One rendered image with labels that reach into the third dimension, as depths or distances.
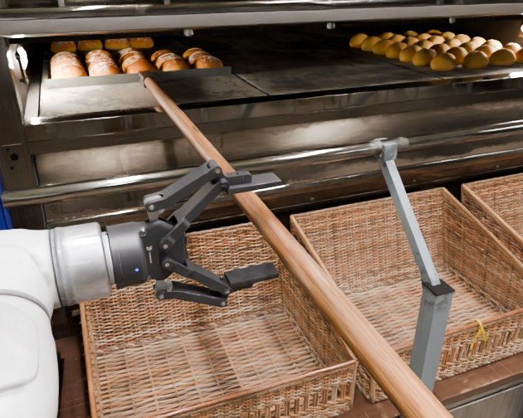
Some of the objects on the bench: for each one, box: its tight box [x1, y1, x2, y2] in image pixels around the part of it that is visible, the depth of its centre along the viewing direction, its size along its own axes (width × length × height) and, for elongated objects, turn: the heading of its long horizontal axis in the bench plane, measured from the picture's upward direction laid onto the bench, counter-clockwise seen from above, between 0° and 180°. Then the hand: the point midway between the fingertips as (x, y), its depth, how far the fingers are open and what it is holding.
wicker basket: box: [290, 187, 523, 404], centre depth 137 cm, size 49×56×28 cm
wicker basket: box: [76, 218, 358, 418], centre depth 118 cm, size 49×56×28 cm
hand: (268, 227), depth 65 cm, fingers open, 13 cm apart
